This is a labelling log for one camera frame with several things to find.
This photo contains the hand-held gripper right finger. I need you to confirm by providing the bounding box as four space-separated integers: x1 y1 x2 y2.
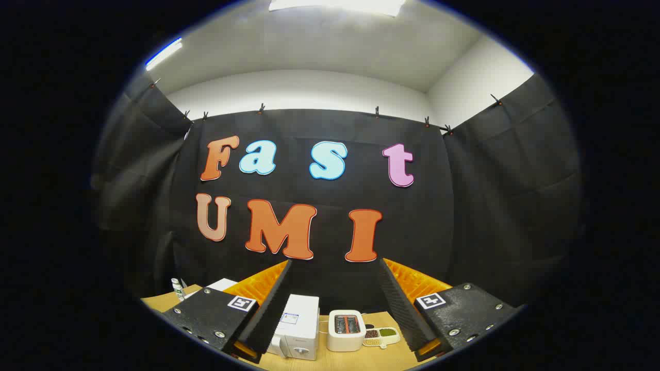
379 258 519 362

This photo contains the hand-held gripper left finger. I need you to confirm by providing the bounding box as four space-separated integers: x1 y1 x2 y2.
161 259 293 364

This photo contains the white microwave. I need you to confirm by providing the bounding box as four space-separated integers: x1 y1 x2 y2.
267 294 320 361

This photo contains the divided dish of beans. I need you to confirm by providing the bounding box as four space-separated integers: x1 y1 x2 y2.
362 325 401 349

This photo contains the white flat object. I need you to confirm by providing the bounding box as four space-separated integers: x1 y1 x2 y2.
185 278 238 300

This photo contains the cream toaster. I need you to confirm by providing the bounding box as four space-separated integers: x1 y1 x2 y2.
326 309 367 352

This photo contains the ceiling light panel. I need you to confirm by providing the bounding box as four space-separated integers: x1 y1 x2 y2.
268 0 406 17
145 38 184 72

